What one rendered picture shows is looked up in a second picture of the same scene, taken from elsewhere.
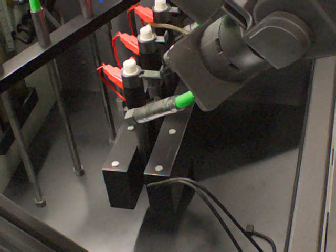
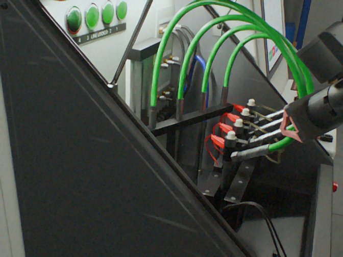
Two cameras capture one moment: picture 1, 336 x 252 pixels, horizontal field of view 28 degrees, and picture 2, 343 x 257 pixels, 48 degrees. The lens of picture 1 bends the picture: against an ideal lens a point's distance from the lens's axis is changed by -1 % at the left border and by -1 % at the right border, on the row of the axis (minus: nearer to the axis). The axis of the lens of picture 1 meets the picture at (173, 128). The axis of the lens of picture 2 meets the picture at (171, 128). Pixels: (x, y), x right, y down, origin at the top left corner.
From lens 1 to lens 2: 0.21 m
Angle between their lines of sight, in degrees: 15
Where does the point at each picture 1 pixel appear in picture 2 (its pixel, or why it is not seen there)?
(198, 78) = (303, 122)
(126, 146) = (213, 184)
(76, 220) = not seen: hidden behind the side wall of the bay
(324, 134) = (328, 203)
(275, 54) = not seen: outside the picture
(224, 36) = (334, 92)
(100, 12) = (209, 111)
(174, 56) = (292, 107)
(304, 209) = (320, 239)
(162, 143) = (234, 186)
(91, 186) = not seen: hidden behind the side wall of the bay
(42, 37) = (179, 114)
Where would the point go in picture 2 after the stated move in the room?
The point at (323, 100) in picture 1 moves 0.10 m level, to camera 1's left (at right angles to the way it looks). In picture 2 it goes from (326, 186) to (289, 183)
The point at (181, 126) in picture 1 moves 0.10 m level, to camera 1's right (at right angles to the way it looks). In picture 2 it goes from (245, 181) to (285, 184)
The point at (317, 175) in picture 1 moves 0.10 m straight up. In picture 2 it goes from (326, 223) to (337, 187)
